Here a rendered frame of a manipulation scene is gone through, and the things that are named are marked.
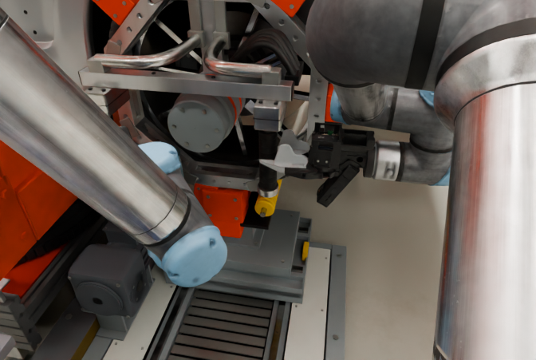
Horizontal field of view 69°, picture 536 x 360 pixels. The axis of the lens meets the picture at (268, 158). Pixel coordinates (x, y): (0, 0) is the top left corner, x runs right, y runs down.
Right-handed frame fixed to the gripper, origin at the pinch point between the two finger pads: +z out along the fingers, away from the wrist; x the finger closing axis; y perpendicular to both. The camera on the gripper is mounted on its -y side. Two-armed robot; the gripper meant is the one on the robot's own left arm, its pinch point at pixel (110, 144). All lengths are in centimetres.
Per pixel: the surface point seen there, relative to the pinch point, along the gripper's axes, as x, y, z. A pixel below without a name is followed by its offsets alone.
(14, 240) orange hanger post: -24.3, 24.5, 12.0
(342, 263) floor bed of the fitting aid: 71, 75, -7
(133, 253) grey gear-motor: 0.4, 42.4, 10.5
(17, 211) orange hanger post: -21.7, 18.7, 14.6
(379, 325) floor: 67, 83, -31
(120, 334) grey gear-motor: -10, 74, 11
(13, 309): -33, 52, 19
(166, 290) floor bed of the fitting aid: 9, 75, 20
